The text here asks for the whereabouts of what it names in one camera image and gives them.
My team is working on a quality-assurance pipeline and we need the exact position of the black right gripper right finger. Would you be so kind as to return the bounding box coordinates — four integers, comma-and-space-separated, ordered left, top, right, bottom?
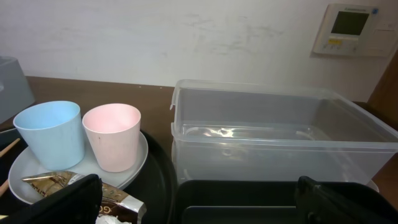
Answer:
295, 176, 397, 224

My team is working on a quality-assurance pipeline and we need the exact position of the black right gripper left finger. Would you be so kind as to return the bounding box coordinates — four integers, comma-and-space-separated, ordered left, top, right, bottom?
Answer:
1, 174, 103, 224

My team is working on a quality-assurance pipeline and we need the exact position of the white tissue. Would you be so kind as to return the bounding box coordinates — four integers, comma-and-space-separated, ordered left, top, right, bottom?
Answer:
95, 215, 131, 224

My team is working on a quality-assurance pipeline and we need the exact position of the gold brown snack wrapper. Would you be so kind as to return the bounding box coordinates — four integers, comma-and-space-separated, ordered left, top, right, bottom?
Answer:
22, 171, 147, 223

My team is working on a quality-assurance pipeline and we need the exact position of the wooden chopstick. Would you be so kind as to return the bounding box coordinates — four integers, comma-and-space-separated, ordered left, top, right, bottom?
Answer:
0, 138, 21, 157
0, 180, 9, 197

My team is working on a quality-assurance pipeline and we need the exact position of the light blue plastic cup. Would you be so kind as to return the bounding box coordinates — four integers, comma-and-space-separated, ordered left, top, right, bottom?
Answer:
13, 101, 85, 170

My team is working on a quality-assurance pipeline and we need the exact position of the pink plastic cup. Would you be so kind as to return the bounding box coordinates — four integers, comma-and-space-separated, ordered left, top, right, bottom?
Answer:
82, 103, 141, 172

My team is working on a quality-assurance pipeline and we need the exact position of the grey dish rack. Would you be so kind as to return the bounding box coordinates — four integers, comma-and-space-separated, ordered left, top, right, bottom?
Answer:
0, 56, 35, 123

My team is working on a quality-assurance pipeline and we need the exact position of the grey round plate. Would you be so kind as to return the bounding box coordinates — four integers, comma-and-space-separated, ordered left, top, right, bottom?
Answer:
8, 133, 149, 204

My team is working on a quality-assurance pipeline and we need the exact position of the round black tray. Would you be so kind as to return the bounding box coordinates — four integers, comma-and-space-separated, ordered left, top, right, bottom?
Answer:
1, 129, 177, 224

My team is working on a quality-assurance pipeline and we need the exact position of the black rectangular tray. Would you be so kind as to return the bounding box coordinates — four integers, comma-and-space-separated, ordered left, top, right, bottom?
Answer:
172, 180, 300, 223

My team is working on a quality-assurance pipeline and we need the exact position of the clear plastic bin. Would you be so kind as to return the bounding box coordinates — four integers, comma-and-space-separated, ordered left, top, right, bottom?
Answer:
171, 80, 397, 184

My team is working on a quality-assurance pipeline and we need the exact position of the white wall control panel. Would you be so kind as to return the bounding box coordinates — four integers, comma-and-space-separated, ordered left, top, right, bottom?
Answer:
312, 3, 397, 57

